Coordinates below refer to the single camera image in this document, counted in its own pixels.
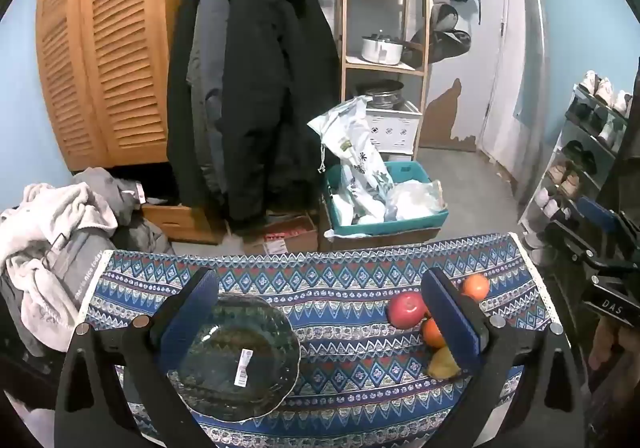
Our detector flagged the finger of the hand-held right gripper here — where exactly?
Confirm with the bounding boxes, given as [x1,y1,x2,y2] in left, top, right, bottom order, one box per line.
[544,221,626,271]
[575,195,631,236]

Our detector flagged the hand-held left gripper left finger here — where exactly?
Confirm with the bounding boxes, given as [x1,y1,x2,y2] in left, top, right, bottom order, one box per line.
[54,267,221,448]

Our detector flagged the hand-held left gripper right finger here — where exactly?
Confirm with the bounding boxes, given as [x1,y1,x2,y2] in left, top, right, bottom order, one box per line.
[421,268,586,448]

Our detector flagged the orange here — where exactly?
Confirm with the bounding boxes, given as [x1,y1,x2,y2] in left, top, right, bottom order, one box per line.
[421,318,448,349]
[460,274,491,301]

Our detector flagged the red apple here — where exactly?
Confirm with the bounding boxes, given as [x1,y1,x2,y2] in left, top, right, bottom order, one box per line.
[387,292,428,330]

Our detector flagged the dark glass fruit bowl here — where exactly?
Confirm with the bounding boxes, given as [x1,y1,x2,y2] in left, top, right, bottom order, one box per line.
[170,293,301,421]

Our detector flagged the person's right hand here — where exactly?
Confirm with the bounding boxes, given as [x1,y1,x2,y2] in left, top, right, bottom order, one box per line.
[587,315,640,379]

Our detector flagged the white shoe rack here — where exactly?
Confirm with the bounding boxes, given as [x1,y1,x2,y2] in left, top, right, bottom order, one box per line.
[517,71,636,254]

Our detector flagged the dark grey jacket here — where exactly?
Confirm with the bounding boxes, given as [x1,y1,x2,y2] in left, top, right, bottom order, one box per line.
[117,218,173,256]

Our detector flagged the wooden drawer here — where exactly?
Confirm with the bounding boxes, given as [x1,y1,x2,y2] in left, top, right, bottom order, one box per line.
[141,202,228,245]

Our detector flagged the blue patterned tablecloth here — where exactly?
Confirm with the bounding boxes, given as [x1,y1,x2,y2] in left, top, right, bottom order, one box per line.
[77,232,561,448]

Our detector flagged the open cardboard box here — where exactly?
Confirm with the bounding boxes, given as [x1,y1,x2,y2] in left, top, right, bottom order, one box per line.
[242,213,321,256]

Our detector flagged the clear plastic bag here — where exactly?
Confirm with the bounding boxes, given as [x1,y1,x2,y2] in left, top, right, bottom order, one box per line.
[385,179,446,221]

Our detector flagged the grey printed garment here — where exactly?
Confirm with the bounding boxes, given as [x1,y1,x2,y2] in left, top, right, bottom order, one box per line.
[50,228,113,309]

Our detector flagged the shoe rack with shoes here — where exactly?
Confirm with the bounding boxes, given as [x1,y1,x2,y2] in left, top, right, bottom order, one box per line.
[522,71,633,249]

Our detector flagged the teal plastic crate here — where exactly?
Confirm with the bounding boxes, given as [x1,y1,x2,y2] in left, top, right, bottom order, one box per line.
[322,161,449,238]

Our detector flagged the white fleece blanket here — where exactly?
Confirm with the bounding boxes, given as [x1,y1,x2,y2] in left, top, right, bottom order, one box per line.
[0,183,118,334]

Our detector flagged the black coat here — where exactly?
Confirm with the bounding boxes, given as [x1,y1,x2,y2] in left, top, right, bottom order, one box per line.
[166,0,201,204]

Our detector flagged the white door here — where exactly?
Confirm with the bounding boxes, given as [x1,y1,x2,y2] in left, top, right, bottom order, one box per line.
[477,0,531,174]

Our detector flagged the white lattice basket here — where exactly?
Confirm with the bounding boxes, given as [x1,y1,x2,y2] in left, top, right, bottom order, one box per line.
[367,101,423,154]

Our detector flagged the white printed sack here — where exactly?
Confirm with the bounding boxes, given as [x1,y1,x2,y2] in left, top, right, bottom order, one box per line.
[307,97,396,224]

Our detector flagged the dark hanging bag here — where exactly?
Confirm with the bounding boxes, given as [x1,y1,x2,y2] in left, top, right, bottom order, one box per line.
[400,28,472,72]

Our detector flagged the steel pot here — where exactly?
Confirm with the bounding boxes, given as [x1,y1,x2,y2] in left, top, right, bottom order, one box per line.
[364,81,405,110]

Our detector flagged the black hooded jacket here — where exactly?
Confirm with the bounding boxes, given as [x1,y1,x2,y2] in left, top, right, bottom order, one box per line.
[225,0,341,236]

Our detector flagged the grey hanging bag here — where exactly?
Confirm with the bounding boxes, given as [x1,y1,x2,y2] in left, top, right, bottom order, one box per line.
[430,3,460,32]

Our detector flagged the wooden louvered wardrobe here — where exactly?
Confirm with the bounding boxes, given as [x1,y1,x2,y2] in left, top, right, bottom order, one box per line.
[35,0,201,171]

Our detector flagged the wooden shelf rack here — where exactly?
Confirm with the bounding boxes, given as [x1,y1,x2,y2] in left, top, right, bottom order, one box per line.
[340,0,433,164]

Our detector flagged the white cooking pot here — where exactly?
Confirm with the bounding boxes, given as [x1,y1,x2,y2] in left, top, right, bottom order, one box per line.
[361,31,403,65]

